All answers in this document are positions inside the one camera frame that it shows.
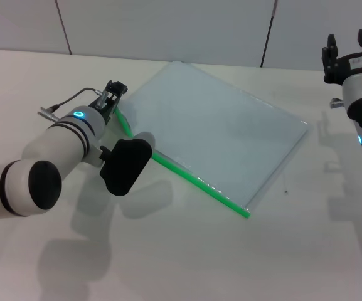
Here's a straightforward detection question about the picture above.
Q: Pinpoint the translucent document bag green zipper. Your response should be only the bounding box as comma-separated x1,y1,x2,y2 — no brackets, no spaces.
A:
114,60,312,220

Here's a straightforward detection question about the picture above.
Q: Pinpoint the grey left arm cable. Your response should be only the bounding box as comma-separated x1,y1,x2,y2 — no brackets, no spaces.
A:
37,88,112,119

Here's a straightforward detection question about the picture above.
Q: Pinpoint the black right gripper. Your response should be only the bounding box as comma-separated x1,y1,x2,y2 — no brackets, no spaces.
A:
322,29,362,83

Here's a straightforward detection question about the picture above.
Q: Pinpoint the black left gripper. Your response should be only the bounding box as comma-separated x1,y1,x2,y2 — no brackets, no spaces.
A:
89,80,128,124

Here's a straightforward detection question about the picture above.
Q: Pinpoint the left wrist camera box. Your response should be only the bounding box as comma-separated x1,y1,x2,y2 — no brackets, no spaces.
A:
98,132,156,198

